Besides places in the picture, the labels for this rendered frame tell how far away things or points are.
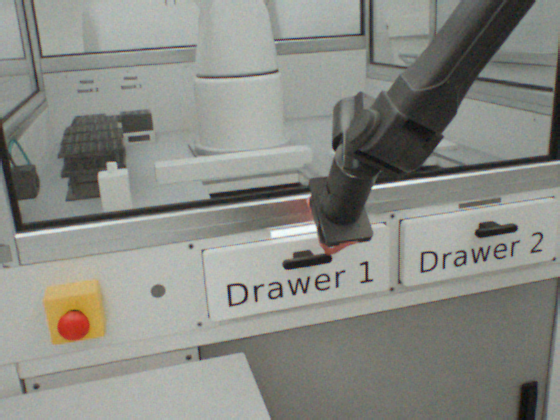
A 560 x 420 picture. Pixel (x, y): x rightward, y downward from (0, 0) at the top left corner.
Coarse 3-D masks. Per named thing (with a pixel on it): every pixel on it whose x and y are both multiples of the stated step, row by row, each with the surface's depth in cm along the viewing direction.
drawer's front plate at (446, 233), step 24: (432, 216) 92; (456, 216) 92; (480, 216) 93; (504, 216) 94; (528, 216) 96; (552, 216) 97; (408, 240) 91; (432, 240) 92; (456, 240) 93; (480, 240) 94; (504, 240) 96; (528, 240) 97; (552, 240) 98; (408, 264) 92; (432, 264) 93; (480, 264) 96; (504, 264) 97
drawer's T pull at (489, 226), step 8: (480, 224) 93; (488, 224) 92; (496, 224) 92; (504, 224) 91; (512, 224) 91; (480, 232) 89; (488, 232) 90; (496, 232) 90; (504, 232) 91; (512, 232) 91
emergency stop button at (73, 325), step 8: (72, 312) 74; (80, 312) 75; (64, 320) 74; (72, 320) 74; (80, 320) 74; (64, 328) 74; (72, 328) 74; (80, 328) 74; (88, 328) 75; (64, 336) 74; (72, 336) 75; (80, 336) 75
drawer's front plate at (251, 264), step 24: (288, 240) 86; (312, 240) 86; (384, 240) 89; (216, 264) 83; (240, 264) 84; (264, 264) 85; (336, 264) 88; (384, 264) 91; (216, 288) 84; (240, 288) 85; (264, 288) 86; (288, 288) 87; (312, 288) 89; (336, 288) 90; (360, 288) 91; (384, 288) 92; (216, 312) 85; (240, 312) 86; (264, 312) 88
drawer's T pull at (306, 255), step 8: (296, 256) 84; (304, 256) 84; (312, 256) 83; (320, 256) 83; (328, 256) 84; (288, 264) 82; (296, 264) 83; (304, 264) 83; (312, 264) 83; (320, 264) 84
